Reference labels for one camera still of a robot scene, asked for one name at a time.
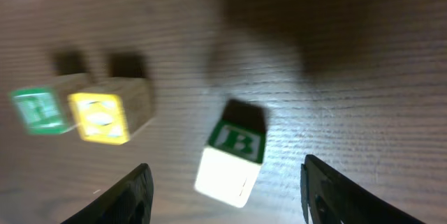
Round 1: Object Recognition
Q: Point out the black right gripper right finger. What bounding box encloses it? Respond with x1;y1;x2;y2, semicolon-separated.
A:
300;154;423;224

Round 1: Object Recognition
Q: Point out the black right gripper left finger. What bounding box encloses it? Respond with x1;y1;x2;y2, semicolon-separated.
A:
62;163;154;224

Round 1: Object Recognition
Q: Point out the yellow O letter block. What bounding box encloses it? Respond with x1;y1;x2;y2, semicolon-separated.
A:
68;77;154;145

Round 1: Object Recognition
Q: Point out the green B letter block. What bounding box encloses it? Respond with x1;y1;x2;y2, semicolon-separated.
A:
194;120;266;208

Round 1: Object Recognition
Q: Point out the green R letter block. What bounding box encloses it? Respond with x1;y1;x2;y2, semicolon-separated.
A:
9;73;92;136

